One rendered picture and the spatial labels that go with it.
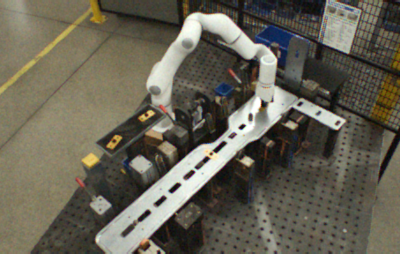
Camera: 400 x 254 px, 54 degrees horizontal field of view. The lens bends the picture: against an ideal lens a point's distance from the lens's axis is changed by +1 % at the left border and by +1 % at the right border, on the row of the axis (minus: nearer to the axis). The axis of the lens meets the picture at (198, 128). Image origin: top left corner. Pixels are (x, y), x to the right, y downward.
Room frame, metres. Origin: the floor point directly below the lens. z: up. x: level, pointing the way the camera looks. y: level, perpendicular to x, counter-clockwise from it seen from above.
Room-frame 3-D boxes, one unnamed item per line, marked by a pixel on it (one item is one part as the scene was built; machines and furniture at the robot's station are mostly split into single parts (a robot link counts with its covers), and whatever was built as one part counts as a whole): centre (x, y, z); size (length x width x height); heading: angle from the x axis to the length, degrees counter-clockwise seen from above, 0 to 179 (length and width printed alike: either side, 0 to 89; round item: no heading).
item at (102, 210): (1.00, 0.48, 0.88); 0.11 x 0.10 x 0.36; 45
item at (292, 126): (1.44, -0.49, 0.87); 0.12 x 0.09 x 0.35; 45
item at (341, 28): (1.94, -0.85, 1.30); 0.23 x 0.02 x 0.31; 45
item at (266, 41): (2.06, -0.57, 1.09); 0.30 x 0.17 x 0.13; 45
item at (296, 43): (1.80, -0.59, 1.17); 0.12 x 0.01 x 0.34; 45
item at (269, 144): (1.37, -0.37, 0.84); 0.11 x 0.08 x 0.29; 45
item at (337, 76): (2.07, -0.56, 1.01); 0.90 x 0.22 x 0.03; 45
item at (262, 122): (1.28, -0.05, 1.00); 1.38 x 0.22 x 0.02; 135
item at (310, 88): (1.72, -0.68, 0.88); 0.08 x 0.08 x 0.36; 45
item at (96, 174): (1.19, 0.53, 0.92); 0.08 x 0.08 x 0.44; 45
